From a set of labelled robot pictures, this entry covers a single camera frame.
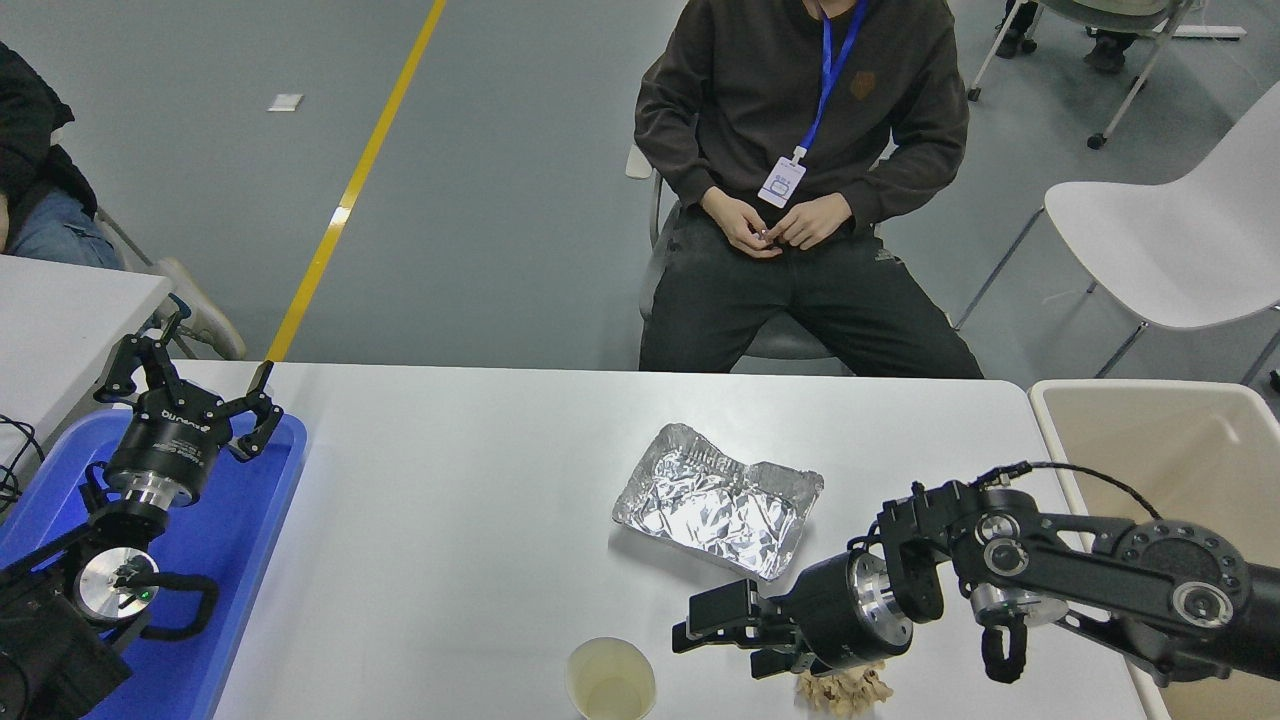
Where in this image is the person in blue jeans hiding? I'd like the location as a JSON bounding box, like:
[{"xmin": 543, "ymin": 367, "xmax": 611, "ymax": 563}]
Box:
[{"xmin": 0, "ymin": 45, "xmax": 247, "ymax": 361}]

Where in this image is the person's left hand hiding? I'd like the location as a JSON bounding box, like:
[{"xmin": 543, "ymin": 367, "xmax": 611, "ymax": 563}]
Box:
[{"xmin": 772, "ymin": 192, "xmax": 854, "ymax": 251}]

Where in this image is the large pale bin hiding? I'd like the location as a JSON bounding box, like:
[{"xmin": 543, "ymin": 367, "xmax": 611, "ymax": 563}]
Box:
[{"xmin": 1030, "ymin": 378, "xmax": 1280, "ymax": 720}]

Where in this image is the blue lanyard with badge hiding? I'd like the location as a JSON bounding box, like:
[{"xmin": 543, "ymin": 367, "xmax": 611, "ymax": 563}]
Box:
[{"xmin": 757, "ymin": 0, "xmax": 869, "ymax": 209}]

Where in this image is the yellow floor tape line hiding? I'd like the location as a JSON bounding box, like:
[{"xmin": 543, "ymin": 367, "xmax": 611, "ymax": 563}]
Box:
[{"xmin": 265, "ymin": 0, "xmax": 448, "ymax": 363}]

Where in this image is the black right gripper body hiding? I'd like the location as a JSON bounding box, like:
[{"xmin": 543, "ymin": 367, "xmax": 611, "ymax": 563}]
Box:
[{"xmin": 780, "ymin": 553, "xmax": 881, "ymax": 676}]

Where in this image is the foil tray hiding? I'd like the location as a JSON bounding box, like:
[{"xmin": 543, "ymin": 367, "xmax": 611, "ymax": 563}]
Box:
[{"xmin": 612, "ymin": 423, "xmax": 825, "ymax": 582}]

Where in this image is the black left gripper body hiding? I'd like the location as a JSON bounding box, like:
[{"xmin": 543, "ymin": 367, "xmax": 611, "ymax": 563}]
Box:
[{"xmin": 105, "ymin": 385, "xmax": 233, "ymax": 493}]

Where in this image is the seated person with lanyard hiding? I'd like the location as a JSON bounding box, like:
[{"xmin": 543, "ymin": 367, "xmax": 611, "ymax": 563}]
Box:
[{"xmin": 634, "ymin": 0, "xmax": 986, "ymax": 379}]

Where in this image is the blue plastic tray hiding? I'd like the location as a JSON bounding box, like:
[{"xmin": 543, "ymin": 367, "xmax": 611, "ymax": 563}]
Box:
[{"xmin": 0, "ymin": 408, "xmax": 309, "ymax": 720}]

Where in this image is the white paper cup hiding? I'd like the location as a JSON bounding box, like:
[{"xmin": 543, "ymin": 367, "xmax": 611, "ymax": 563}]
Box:
[{"xmin": 565, "ymin": 637, "xmax": 658, "ymax": 720}]

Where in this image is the grey metal chair frame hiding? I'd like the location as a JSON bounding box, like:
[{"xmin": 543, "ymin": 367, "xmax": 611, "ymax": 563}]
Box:
[{"xmin": 93, "ymin": 205, "xmax": 201, "ymax": 361}]

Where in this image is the white side table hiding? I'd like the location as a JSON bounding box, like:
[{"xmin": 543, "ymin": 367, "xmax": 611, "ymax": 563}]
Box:
[{"xmin": 0, "ymin": 253, "xmax": 173, "ymax": 471}]

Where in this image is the person's right hand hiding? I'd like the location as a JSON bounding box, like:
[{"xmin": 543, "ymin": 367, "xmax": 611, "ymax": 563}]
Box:
[{"xmin": 700, "ymin": 187, "xmax": 786, "ymax": 259}]

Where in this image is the white rolling chair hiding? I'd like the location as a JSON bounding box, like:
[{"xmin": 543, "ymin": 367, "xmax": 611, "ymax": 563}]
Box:
[{"xmin": 967, "ymin": 0, "xmax": 1201, "ymax": 151}]

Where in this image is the white shell chair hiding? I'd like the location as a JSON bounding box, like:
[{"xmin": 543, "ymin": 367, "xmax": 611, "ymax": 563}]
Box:
[{"xmin": 955, "ymin": 80, "xmax": 1280, "ymax": 393}]

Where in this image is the person in dark trousers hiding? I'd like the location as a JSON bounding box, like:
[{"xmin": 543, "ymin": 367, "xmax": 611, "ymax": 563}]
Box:
[{"xmin": 995, "ymin": 0, "xmax": 1133, "ymax": 76}]

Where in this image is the tan paper ball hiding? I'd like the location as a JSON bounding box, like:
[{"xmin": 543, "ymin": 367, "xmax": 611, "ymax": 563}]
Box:
[{"xmin": 795, "ymin": 660, "xmax": 894, "ymax": 717}]

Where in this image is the grey chair with white armrests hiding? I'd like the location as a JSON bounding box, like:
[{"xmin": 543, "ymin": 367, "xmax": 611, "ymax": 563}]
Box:
[{"xmin": 626, "ymin": 145, "xmax": 841, "ymax": 363}]

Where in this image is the thin black cable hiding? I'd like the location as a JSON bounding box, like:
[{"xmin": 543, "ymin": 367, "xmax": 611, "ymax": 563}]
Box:
[{"xmin": 0, "ymin": 413, "xmax": 47, "ymax": 516}]

